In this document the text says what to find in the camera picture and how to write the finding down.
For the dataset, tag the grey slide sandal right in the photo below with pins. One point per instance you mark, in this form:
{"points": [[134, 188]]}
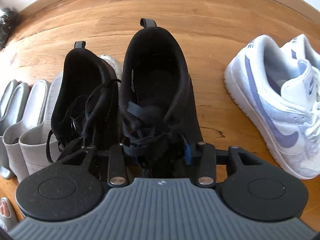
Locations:
{"points": [[34, 141]]}

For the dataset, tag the grey slide sandal leftmost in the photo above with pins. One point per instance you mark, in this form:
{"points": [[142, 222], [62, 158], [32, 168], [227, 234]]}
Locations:
{"points": [[6, 96]]}

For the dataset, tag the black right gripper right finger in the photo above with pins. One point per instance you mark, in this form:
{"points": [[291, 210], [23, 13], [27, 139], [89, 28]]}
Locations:
{"points": [[246, 184]]}

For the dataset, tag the grey sandal with pink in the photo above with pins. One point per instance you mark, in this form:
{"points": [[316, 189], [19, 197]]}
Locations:
{"points": [[8, 218]]}

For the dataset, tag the dark fuzzy object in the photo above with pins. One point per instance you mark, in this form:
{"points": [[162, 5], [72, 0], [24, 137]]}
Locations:
{"points": [[9, 21]]}

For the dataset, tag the black high-top shoe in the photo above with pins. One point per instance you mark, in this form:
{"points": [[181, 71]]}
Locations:
{"points": [[157, 103], [86, 111]]}

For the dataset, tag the white purple sneaker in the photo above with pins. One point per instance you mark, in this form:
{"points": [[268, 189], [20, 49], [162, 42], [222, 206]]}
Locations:
{"points": [[300, 48], [280, 95]]}

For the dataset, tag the white purple sneaker near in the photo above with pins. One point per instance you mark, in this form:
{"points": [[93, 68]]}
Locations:
{"points": [[280, 95]]}

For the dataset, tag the white purple sneaker far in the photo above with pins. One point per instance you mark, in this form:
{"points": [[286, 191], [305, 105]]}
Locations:
{"points": [[300, 48]]}

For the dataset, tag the grey slide sandal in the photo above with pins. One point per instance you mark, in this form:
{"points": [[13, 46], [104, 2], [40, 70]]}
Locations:
{"points": [[6, 96], [32, 117], [13, 115], [34, 141]]}

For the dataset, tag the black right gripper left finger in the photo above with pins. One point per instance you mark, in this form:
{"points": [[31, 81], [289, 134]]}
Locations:
{"points": [[73, 186]]}

